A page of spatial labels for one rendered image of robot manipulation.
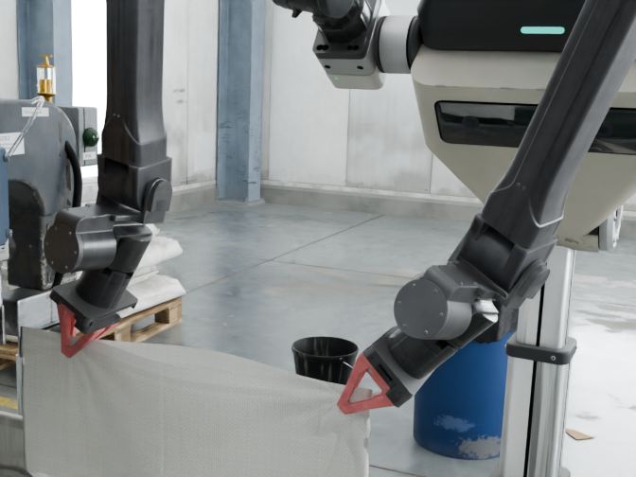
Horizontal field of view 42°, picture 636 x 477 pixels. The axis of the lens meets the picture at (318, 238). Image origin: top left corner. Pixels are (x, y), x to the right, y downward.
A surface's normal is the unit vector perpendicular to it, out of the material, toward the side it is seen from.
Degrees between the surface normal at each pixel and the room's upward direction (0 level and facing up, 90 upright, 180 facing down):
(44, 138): 90
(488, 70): 40
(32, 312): 90
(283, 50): 90
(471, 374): 93
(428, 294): 77
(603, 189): 130
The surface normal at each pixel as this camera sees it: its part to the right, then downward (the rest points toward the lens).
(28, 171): 0.92, 0.11
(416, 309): -0.55, -0.11
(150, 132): 0.80, 0.11
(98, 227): 0.83, 0.30
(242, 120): -0.39, 0.15
